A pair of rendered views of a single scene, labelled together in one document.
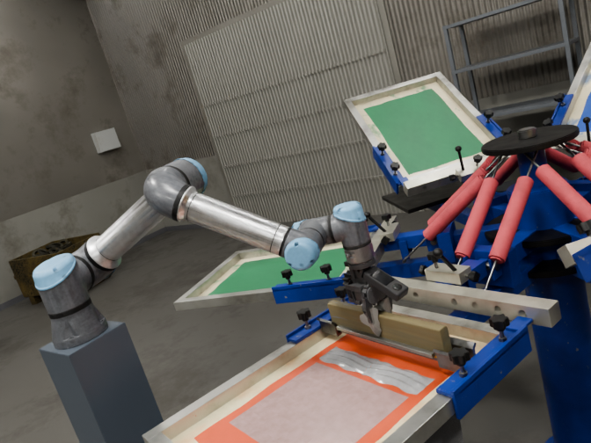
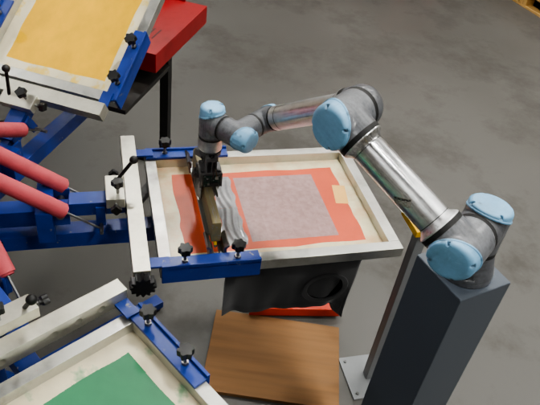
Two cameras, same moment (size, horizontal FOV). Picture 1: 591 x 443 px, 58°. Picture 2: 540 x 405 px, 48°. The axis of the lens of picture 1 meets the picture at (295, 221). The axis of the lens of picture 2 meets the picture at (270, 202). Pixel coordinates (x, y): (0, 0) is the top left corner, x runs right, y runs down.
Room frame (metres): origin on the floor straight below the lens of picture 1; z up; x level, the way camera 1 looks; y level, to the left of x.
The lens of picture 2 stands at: (2.77, 0.48, 2.31)
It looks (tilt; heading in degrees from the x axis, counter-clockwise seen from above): 39 degrees down; 195
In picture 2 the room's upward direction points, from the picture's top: 9 degrees clockwise
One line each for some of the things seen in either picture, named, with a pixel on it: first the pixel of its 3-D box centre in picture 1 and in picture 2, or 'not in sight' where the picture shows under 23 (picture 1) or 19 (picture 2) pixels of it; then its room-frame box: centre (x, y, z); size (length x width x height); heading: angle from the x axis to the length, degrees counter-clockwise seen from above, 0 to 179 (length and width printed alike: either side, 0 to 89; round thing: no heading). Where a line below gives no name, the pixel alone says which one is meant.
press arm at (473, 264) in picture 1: (462, 279); (97, 202); (1.49, -0.43, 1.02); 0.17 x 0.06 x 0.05; 124
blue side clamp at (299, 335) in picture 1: (329, 323); (210, 265); (1.54, -0.01, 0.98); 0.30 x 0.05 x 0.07; 124
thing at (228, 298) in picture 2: not in sight; (287, 280); (1.30, 0.18, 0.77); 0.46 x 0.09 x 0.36; 124
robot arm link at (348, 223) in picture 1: (350, 224); (212, 121); (1.32, -0.13, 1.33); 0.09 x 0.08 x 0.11; 72
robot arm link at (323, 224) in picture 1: (313, 235); (240, 132); (1.33, -0.04, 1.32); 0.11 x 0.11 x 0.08; 72
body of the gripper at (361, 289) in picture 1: (364, 280); (209, 165); (1.32, -0.13, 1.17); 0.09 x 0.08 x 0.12; 34
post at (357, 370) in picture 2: not in sight; (393, 306); (0.95, 0.56, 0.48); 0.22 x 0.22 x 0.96; 34
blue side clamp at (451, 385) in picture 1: (485, 366); (186, 157); (1.08, -0.33, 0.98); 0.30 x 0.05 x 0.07; 124
